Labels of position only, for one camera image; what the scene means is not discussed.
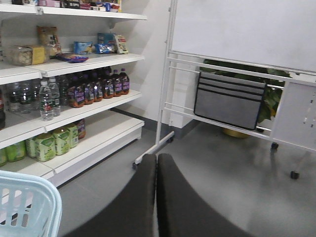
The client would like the blue biscuit pack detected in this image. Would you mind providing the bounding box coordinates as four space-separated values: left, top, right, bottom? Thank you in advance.
73 41 93 55

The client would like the white store shelving unit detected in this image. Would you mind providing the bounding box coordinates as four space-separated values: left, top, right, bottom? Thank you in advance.
0 0 147 186

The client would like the beige snack bag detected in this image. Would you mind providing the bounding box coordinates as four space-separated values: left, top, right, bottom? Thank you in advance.
115 35 129 54

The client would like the green tea bottle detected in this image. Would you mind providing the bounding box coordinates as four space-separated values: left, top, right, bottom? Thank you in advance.
65 123 79 149
53 128 70 156
5 141 26 162
35 133 56 162

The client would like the grey fabric organizer pouch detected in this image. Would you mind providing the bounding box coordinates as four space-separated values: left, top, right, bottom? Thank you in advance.
194 72 266 130

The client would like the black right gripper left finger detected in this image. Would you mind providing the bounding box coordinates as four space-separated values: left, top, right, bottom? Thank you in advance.
66 154 157 237

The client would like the blue candy pack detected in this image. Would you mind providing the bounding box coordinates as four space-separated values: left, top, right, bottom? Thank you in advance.
94 43 117 54

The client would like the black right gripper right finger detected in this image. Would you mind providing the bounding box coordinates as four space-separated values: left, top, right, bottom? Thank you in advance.
157 154 250 237

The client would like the black cola bottle red label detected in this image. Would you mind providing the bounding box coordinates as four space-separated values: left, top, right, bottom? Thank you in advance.
0 90 6 130

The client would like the rice cracker bag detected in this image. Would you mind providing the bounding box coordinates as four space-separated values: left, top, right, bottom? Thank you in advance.
37 26 62 58

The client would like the blue cookie bag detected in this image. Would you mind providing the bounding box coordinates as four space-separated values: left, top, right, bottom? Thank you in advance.
56 53 89 63

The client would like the light blue plastic basket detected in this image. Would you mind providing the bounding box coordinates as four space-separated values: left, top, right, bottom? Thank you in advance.
0 170 62 237

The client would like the clear cookie box yellow label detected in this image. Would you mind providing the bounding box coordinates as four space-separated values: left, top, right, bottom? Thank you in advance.
4 45 49 66

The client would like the white rolling whiteboard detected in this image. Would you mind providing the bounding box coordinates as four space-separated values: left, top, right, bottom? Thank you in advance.
132 0 316 180

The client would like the dark plum juice bottle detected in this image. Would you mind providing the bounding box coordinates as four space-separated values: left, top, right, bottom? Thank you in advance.
92 72 103 102
111 69 122 97
82 74 94 105
119 68 130 95
68 74 84 108

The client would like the clear water bottle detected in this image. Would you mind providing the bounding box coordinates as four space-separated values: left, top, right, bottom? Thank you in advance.
39 80 53 121
49 77 61 117

